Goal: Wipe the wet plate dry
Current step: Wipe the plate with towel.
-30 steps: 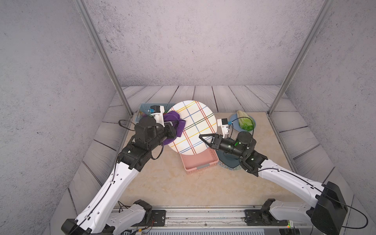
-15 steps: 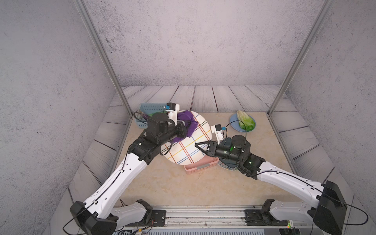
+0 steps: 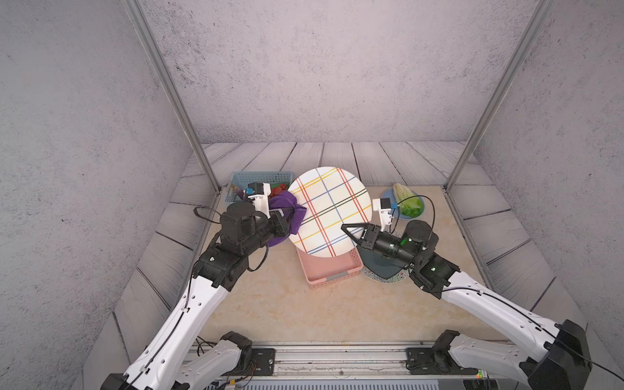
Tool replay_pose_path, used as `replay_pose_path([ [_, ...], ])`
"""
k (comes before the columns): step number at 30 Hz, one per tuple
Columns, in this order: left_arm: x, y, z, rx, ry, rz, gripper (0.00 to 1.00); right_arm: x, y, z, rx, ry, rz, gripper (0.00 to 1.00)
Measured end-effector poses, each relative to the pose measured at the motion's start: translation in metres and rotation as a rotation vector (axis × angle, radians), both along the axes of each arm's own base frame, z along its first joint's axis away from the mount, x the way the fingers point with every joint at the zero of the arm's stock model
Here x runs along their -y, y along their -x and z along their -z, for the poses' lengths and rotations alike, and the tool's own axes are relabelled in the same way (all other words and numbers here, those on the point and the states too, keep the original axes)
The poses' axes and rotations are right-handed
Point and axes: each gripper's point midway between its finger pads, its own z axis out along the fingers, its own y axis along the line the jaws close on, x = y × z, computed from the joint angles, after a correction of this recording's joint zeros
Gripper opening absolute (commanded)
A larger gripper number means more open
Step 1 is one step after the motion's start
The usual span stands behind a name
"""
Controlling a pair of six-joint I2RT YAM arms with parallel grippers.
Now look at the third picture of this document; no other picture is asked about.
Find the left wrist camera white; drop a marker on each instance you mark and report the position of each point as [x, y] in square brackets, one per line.
[258, 193]

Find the purple eggplant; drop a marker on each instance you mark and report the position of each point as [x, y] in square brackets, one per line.
[241, 195]

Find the right metal frame post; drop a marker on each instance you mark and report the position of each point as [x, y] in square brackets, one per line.
[535, 24]

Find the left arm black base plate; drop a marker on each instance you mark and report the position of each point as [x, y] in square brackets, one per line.
[263, 361]

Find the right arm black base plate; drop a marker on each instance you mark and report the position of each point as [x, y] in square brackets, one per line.
[427, 361]

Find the light blue plastic basket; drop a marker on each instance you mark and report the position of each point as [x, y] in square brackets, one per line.
[240, 180]

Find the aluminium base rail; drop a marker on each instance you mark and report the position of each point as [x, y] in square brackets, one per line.
[386, 361]

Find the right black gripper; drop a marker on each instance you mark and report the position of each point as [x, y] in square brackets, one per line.
[376, 234]

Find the left metal frame post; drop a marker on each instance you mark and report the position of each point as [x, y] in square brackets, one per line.
[148, 42]

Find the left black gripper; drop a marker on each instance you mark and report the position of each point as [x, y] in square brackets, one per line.
[281, 225]

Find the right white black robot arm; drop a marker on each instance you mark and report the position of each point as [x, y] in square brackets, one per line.
[540, 353]

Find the pink plastic basket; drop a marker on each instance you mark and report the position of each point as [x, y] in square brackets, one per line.
[319, 271]

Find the dark teal square plate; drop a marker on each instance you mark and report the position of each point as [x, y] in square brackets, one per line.
[377, 268]

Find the metal frame post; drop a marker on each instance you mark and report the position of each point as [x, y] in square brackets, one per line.
[535, 24]
[148, 42]

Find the green lettuce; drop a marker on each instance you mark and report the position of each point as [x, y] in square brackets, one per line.
[402, 194]

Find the small blue plate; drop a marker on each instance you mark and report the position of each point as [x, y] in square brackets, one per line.
[387, 195]

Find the purple cloth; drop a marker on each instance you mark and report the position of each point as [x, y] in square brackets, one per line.
[294, 213]

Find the plaid striped white plate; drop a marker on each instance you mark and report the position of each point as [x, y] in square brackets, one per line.
[331, 197]

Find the red strawberries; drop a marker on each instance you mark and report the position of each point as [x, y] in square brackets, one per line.
[276, 190]

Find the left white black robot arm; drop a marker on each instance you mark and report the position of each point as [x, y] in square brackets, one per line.
[243, 230]

